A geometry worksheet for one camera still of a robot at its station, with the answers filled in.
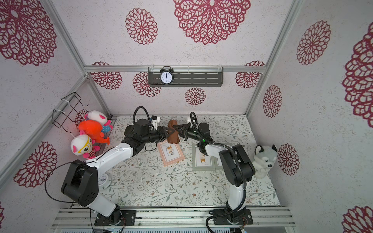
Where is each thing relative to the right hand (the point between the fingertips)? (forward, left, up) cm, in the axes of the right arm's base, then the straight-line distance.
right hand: (171, 126), depth 81 cm
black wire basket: (-3, +56, +10) cm, 57 cm away
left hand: (-2, -1, -3) cm, 4 cm away
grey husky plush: (-15, -49, -9) cm, 52 cm away
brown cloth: (-6, -1, -4) cm, 7 cm away
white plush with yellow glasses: (-11, +48, -4) cm, 49 cm away
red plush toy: (+4, +50, -9) cm, 51 cm away
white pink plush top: (+12, +50, -5) cm, 52 cm away
